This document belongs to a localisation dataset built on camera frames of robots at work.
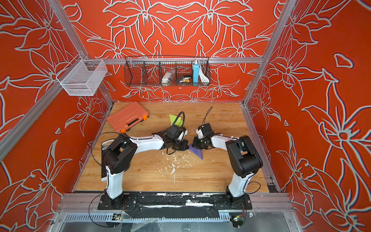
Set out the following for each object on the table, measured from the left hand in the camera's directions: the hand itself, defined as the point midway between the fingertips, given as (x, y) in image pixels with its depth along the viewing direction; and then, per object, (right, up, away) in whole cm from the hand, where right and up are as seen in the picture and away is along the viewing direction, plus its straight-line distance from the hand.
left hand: (190, 146), depth 91 cm
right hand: (0, +1, +2) cm, 2 cm away
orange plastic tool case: (-46, +19, +13) cm, 51 cm away
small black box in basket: (-5, +43, -4) cm, 43 cm away
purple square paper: (+5, -3, -1) cm, 6 cm away
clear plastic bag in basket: (-15, +45, +1) cm, 48 cm away
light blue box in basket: (+3, +42, 0) cm, 42 cm away
